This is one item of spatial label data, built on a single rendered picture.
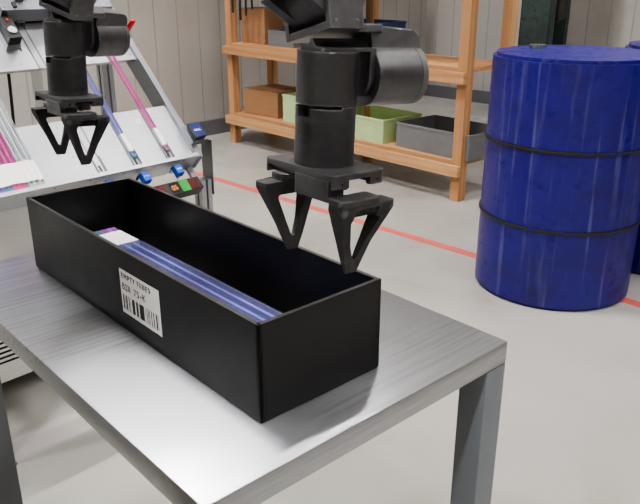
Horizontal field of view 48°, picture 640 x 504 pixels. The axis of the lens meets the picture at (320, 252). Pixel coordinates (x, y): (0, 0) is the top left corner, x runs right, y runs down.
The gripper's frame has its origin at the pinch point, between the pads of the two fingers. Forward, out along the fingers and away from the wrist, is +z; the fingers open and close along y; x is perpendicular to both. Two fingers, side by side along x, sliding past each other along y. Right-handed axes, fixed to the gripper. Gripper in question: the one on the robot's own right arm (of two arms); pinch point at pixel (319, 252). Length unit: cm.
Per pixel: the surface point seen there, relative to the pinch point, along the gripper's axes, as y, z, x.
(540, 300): 85, 83, -193
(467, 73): 196, 10, -277
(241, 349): 2.7, 9.6, 7.6
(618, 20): 269, -18, -573
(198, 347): 10.8, 12.6, 7.6
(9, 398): 157, 96, -15
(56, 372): 23.5, 17.6, 18.6
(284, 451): -5.2, 17.1, 8.2
